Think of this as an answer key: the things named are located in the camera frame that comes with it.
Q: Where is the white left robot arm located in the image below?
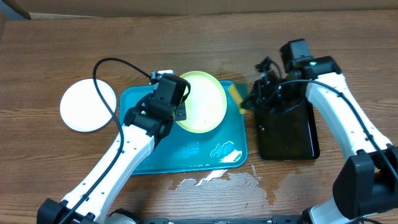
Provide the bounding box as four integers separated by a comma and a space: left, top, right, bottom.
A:
37, 93, 188, 223

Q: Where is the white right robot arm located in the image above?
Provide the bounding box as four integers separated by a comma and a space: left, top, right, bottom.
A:
239, 53, 397, 223

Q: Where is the pink-white plate with sauce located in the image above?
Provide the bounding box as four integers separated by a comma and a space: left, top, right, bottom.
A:
60, 78, 117, 132

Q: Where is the brown cardboard backdrop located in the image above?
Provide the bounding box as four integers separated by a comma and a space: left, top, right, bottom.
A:
4, 0, 397, 17

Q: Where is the yellow plate with sauce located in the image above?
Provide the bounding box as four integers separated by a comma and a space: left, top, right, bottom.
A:
177, 71, 228, 134

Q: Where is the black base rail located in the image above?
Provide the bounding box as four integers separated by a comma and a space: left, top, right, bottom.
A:
108, 208, 312, 224

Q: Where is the green yellow sponge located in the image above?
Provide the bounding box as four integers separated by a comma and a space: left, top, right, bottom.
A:
228, 83, 249, 114

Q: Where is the black water tray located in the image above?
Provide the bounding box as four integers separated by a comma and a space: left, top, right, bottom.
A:
254, 98, 320, 160

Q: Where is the teal plastic tray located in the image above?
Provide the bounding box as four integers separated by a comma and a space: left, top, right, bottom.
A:
132, 80, 248, 175

